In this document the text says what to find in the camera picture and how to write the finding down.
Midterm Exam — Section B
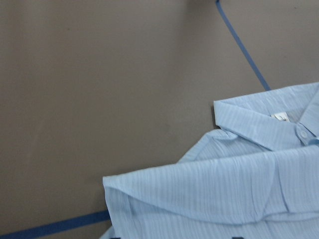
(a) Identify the light blue long-sleeve shirt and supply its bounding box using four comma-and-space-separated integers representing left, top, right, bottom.
103, 83, 319, 239

